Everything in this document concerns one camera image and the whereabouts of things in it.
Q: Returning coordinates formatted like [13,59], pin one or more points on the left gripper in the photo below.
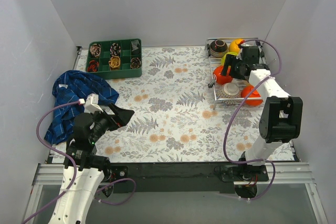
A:
[113,120]

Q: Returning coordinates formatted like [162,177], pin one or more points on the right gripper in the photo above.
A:
[233,64]

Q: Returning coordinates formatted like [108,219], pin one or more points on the patterned brown white bowl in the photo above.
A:
[229,90]

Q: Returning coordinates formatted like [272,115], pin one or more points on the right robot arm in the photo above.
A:
[280,121]

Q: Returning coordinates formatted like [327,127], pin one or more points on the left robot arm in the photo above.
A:
[85,173]

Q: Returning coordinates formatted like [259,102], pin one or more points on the metal dish rack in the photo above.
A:
[215,62]

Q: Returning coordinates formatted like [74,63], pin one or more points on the lime green bowl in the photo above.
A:
[227,54]

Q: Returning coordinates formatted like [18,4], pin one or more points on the yellow orange bowl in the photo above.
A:
[233,46]

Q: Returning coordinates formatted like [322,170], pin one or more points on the black brown bowl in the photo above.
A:
[218,48]

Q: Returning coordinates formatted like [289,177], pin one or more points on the rolled tie yellow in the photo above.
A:
[114,63]

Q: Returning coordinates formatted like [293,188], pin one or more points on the rolled tie red black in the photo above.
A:
[93,66]

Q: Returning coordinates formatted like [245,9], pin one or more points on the rolled tie brown black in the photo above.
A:
[135,63]

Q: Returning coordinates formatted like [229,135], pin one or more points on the blue plaid shirt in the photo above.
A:
[71,86]

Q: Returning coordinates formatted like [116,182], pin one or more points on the green compartment tray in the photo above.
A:
[125,71]

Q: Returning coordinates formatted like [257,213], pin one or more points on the floral table mat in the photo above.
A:
[175,115]

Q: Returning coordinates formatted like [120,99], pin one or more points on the rolled tie black dotted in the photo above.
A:
[115,49]

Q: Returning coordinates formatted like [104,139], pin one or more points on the rolled tie pink brown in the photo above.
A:
[95,50]

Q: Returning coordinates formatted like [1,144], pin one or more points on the rolled tie dark grey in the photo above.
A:
[135,47]

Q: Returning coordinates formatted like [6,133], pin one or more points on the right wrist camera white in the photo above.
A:
[240,47]

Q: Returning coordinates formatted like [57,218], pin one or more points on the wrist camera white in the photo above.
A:
[92,103]
[240,47]

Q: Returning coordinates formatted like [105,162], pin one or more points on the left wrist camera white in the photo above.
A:
[92,103]

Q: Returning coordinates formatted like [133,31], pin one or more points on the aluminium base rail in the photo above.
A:
[286,172]

